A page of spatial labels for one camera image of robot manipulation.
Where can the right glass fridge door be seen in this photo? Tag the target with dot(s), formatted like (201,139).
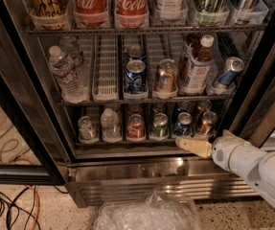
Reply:
(253,109)

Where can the green can bottom front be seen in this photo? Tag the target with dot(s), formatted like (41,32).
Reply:
(159,127)

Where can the red cola bottle left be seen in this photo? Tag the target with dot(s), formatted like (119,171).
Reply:
(90,13)

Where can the left glass fridge door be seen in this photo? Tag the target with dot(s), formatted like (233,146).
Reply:
(24,84)

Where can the blue can bottom rear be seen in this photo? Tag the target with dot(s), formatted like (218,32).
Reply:
(182,106)

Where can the clear plastic bag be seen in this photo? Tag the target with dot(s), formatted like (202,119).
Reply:
(156,212)

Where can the brown tea bottle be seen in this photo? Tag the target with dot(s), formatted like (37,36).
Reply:
(194,72)
(190,42)

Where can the orange soda can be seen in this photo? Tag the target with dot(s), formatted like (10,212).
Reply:
(206,123)
(201,107)

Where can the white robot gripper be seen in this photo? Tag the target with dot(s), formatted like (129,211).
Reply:
(225,151)

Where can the blue can middle front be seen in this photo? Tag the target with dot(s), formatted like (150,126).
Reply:
(135,76)

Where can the blue can bottom front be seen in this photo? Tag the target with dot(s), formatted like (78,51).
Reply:
(183,125)

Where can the silver blue can top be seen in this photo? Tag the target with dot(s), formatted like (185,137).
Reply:
(243,10)

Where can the white label bottle top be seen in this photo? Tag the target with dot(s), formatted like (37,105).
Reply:
(168,10)

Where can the silver can bottom left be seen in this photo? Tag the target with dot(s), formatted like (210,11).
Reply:
(87,129)

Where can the red cola can rear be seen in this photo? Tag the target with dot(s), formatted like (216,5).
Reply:
(134,108)

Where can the blue can middle rear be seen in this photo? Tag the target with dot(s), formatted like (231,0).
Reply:
(135,52)

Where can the orange soda can rear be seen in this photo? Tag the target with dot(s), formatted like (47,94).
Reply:
(201,107)

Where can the green can bottom rear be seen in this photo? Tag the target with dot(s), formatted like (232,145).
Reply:
(158,108)

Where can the water bottle middle rear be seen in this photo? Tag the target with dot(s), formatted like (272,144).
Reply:
(71,46)

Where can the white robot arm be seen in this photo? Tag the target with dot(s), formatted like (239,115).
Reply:
(260,176)

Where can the red cola bottle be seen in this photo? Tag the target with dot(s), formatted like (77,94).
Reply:
(90,13)
(131,13)

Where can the stainless fridge base panel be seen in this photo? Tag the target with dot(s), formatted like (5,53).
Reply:
(92,184)

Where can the red cola can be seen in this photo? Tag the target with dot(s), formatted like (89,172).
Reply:
(135,126)
(134,108)

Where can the small water bottle bottom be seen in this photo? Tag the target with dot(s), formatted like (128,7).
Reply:
(111,126)

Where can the red cola bottle right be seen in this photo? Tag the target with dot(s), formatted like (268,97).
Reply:
(131,13)

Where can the brown tea bottle rear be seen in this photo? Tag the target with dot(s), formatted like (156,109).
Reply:
(190,42)

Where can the glass fridge door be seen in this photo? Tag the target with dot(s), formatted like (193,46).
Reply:
(24,84)
(253,109)

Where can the orange can middle shelf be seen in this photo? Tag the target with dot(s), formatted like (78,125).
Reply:
(165,76)

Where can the gold tall can top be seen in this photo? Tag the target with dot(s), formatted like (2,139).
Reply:
(47,11)

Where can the red cola can front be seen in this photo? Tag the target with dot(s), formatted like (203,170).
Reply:
(135,126)

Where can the brown tea bottle front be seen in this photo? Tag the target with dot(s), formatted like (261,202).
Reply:
(194,72)

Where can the orange soda can front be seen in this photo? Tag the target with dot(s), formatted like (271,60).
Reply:
(206,123)

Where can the green tall can top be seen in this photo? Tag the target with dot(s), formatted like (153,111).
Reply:
(210,12)

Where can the slim blue silver can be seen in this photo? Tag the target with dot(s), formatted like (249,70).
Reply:
(232,67)

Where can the water bottle middle front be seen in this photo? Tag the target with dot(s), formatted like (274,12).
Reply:
(68,79)

